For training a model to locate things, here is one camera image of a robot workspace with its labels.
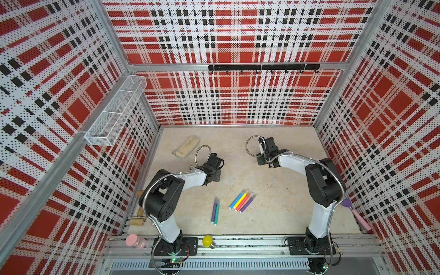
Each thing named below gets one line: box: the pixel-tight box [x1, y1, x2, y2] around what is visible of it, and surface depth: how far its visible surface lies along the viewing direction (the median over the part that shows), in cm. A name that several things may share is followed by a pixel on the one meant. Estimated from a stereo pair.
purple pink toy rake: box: [342, 197, 373, 234], surface depth 83 cm
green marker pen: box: [214, 197, 221, 226], surface depth 85 cm
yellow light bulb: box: [202, 234, 216, 250], surface depth 75 cm
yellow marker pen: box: [233, 190, 250, 209], surface depth 88 cm
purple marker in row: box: [238, 192, 257, 214], surface depth 88 cm
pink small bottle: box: [125, 233, 147, 250], surface depth 69 cm
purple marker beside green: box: [210, 195, 218, 224], surface depth 86 cm
